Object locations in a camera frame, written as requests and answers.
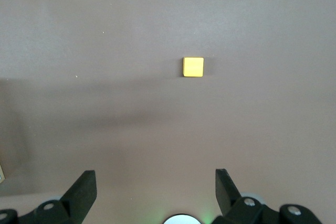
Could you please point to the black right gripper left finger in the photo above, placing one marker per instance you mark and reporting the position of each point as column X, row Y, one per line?
column 76, row 195

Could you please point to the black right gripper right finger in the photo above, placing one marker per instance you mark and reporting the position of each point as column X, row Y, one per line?
column 225, row 195

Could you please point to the yellow wooden cube block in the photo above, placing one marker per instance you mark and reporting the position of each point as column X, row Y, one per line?
column 193, row 67

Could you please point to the brown table cloth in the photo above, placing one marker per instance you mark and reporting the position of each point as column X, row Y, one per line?
column 105, row 103

